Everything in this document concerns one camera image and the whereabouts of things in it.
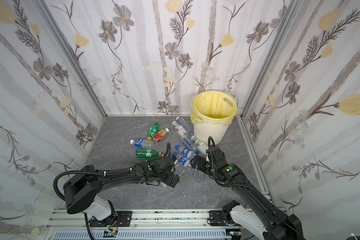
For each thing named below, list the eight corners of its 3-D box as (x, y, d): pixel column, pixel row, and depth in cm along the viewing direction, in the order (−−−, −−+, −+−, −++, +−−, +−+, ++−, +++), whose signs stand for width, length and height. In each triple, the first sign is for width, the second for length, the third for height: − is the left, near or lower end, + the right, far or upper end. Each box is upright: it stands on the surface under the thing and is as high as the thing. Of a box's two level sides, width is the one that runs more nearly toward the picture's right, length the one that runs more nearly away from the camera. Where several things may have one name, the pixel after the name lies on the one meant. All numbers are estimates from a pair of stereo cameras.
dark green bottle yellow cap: (146, 142, 107) (145, 137, 102) (152, 125, 117) (151, 120, 112) (154, 143, 106) (153, 138, 101) (160, 126, 116) (159, 121, 111)
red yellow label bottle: (152, 140, 107) (151, 136, 103) (165, 129, 113) (165, 125, 109) (157, 144, 105) (156, 140, 101) (170, 133, 111) (170, 129, 107)
